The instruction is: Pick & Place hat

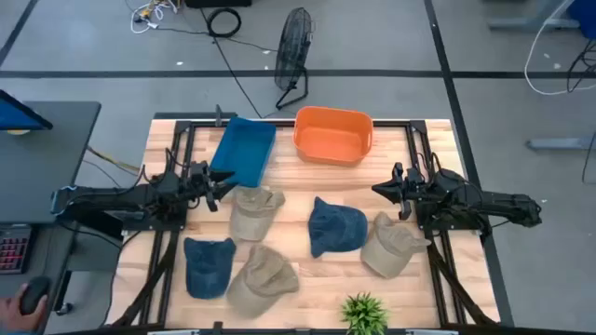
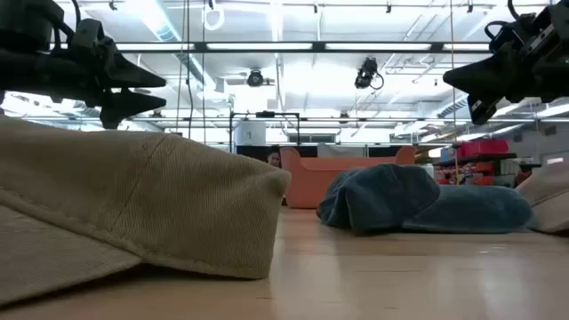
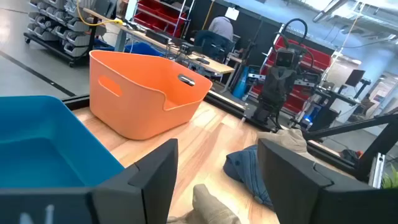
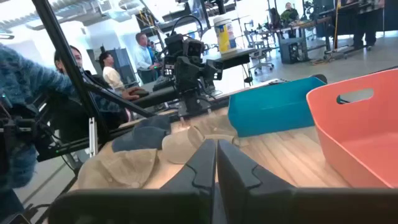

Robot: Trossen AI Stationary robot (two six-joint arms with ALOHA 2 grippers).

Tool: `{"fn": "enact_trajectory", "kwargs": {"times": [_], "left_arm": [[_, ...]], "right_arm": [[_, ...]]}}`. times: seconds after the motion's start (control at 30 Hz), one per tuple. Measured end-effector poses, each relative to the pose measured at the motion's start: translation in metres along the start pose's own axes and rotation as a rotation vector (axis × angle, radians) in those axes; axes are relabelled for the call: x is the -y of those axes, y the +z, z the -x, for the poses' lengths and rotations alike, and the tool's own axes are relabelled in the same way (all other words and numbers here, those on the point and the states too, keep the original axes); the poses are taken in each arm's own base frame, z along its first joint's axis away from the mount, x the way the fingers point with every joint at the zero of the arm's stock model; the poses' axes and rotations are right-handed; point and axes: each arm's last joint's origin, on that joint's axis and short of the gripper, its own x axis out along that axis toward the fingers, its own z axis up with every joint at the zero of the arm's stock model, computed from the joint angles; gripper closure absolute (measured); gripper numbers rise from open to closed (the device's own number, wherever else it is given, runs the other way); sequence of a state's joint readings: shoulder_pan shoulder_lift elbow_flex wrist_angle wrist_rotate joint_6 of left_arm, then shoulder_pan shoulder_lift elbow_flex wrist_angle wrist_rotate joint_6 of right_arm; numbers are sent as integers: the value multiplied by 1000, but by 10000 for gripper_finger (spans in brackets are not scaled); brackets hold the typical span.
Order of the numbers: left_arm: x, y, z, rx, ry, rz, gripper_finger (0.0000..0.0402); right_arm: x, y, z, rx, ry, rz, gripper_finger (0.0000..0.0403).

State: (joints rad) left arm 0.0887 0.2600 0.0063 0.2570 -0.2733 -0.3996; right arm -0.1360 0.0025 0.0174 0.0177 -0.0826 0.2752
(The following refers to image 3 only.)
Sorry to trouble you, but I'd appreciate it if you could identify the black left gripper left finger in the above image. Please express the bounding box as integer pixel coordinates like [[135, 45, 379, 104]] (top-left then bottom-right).
[[90, 138, 179, 224]]

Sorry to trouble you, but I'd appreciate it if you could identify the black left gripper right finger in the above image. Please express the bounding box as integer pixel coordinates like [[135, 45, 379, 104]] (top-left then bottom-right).
[[257, 138, 374, 224]]

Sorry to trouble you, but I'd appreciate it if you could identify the blue denim baseball cap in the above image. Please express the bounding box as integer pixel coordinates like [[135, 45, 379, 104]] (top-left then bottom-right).
[[223, 144, 275, 210]]

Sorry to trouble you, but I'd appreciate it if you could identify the blue cylinder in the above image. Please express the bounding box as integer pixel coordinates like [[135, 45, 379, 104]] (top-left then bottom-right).
[[231, 66, 250, 100]]

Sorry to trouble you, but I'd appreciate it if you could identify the large rack with red bins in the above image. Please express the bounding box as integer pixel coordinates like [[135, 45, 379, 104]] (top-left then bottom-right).
[[248, 35, 334, 115]]

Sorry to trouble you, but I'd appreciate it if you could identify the long wooden workbench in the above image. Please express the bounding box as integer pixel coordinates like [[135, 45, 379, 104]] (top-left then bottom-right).
[[82, 7, 236, 76]]

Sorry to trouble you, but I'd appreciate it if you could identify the small black monitor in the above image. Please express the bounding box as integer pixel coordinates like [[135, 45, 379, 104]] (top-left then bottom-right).
[[344, 69, 367, 88]]

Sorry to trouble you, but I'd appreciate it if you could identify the dark office chair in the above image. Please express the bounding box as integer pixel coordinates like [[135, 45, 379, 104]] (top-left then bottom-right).
[[193, 30, 236, 63]]

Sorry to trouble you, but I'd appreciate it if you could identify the person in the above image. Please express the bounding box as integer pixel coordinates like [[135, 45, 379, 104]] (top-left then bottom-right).
[[207, 16, 234, 43]]

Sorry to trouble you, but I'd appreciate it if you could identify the white paper sign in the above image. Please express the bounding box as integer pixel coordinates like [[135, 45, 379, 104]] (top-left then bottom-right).
[[224, 6, 240, 22]]

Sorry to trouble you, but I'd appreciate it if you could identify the orange plastic bin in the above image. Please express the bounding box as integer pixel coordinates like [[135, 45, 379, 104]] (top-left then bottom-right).
[[88, 50, 213, 141]]

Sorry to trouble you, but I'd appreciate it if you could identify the small green potted plant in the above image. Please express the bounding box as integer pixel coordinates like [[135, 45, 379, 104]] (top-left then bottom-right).
[[381, 164, 398, 189]]

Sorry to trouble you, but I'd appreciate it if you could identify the blue plastic bin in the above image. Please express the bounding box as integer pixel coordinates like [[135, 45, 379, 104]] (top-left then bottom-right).
[[0, 95, 126, 189]]

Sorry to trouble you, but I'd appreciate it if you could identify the shelf with red bins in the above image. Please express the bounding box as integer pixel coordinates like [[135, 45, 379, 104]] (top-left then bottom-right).
[[132, 0, 191, 39]]

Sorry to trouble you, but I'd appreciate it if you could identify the blue floor crate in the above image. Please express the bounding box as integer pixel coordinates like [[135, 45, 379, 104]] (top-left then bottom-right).
[[123, 42, 165, 58]]

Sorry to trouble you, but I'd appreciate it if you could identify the rack of grey bins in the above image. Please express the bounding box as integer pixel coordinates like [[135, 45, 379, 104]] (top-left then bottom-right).
[[23, 0, 108, 68]]

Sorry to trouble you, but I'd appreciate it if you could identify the silver aluminium bracket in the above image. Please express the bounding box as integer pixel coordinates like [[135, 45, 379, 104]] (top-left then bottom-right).
[[368, 152, 386, 189]]

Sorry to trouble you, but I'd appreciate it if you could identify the yellow cable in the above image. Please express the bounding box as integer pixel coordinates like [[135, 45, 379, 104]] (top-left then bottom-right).
[[75, 0, 124, 27]]

